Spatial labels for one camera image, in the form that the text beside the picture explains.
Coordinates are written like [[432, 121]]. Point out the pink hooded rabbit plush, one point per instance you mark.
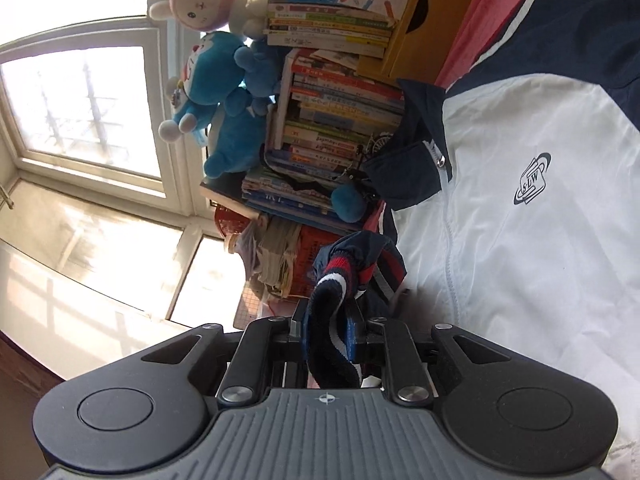
[[245, 18]]

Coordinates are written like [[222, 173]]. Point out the row of upright books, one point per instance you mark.
[[323, 112]]

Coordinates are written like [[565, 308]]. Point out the miniature black bicycle model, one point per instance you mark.
[[364, 153]]

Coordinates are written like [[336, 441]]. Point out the stack of papers and magazines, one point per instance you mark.
[[268, 249]]

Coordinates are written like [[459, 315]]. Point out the white navy zip jacket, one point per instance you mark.
[[510, 235]]

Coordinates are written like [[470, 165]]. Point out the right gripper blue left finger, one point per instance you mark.
[[267, 355]]

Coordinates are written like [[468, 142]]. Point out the wooden desktop drawer shelf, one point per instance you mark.
[[420, 42]]

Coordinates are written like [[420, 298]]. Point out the blue whale plush toy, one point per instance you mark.
[[243, 129]]

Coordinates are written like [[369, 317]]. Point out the pink rabbit pattern mat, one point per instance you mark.
[[479, 29]]

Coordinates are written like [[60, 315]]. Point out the red plastic crate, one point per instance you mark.
[[310, 241]]

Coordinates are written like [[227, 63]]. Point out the blue round ball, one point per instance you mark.
[[348, 203]]

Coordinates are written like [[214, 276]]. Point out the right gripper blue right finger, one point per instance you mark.
[[385, 348]]

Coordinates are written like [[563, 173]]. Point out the blue doraemon plush toy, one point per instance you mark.
[[209, 76]]

